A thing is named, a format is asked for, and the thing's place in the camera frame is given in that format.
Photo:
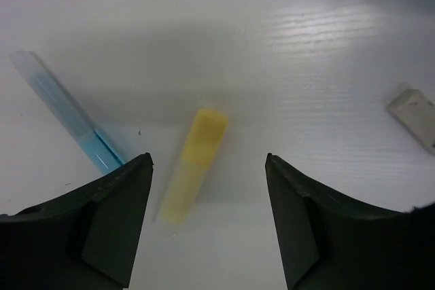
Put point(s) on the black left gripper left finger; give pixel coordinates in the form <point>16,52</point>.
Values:
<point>84,239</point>

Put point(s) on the yellow highlighter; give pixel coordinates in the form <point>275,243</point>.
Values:
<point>197,155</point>

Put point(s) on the blue highlighter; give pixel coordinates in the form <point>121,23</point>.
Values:
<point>92,140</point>

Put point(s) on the beige eraser near centre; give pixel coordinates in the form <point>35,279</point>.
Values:
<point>414,111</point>

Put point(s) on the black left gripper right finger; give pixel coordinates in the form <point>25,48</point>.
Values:
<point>328,240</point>

